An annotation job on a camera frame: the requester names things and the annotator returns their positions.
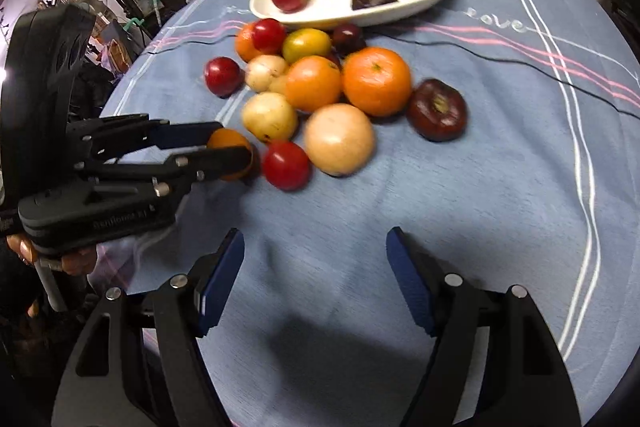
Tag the large tan apple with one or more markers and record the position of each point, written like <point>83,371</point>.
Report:
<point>340,139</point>

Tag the dark red plum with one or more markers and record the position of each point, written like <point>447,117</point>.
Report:
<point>437,109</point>

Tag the large orange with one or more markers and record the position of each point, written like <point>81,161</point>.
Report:
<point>376,81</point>

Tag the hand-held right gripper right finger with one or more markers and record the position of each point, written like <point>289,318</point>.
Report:
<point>405,272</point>

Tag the small dark purple plum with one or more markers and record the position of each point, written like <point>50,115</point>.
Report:
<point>348,38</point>

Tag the pale yellow apple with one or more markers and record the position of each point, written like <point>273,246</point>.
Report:
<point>270,117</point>

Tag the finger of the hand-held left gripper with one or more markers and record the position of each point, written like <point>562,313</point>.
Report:
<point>185,134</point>
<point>227,159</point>

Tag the small pale yellow plum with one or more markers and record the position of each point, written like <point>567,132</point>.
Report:
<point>262,71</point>

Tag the blue striped tablecloth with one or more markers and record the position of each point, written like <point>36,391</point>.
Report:
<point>500,207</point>

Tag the small orange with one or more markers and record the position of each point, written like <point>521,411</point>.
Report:
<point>232,138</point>

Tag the small yellowish brown plum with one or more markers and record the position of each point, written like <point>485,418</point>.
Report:
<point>278,85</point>

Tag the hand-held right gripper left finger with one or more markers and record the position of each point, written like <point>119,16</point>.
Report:
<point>225,277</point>

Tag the person's left hand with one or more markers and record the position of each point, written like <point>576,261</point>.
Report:
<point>77,263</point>

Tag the yellow green citrus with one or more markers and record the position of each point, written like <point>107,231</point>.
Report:
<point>306,46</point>

